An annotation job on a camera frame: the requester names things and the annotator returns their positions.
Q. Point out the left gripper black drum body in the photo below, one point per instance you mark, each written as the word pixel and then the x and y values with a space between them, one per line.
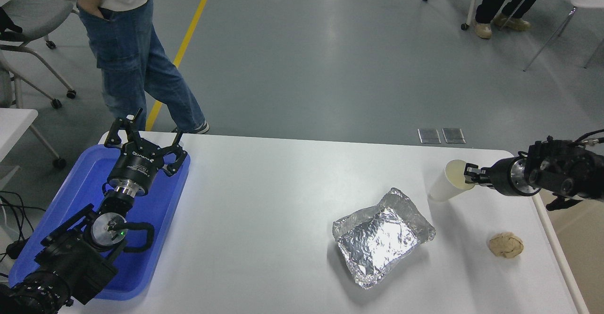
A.
pixel 134 170

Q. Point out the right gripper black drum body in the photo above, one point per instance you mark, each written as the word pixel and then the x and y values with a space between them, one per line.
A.
pixel 502 177

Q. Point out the white paper cup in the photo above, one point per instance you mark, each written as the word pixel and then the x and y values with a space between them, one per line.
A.
pixel 441 189

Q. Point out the metal floor plate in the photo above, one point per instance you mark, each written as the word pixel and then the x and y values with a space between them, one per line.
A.
pixel 429 136
pixel 453 135

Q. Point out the blue plastic tray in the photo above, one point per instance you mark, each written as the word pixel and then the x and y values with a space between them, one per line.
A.
pixel 155 210

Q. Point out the crumpled tan paper ball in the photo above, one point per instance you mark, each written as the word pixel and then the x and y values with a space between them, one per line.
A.
pixel 506 245

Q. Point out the standing person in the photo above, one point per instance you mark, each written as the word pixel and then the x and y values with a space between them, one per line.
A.
pixel 122 54

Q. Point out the grey wheeled chair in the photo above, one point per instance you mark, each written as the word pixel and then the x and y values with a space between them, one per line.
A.
pixel 33 12
pixel 42 71

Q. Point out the white side table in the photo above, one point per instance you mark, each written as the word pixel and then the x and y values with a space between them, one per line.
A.
pixel 14 125

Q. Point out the large pale bin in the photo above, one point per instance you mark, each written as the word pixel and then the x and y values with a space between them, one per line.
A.
pixel 580 257

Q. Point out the crumpled foil tray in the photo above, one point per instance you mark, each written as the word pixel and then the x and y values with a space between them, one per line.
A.
pixel 377 243

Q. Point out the black power plug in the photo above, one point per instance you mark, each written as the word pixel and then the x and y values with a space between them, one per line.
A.
pixel 16 249

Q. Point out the white-framed wheeled chair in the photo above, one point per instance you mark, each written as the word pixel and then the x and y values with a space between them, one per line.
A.
pixel 465 27

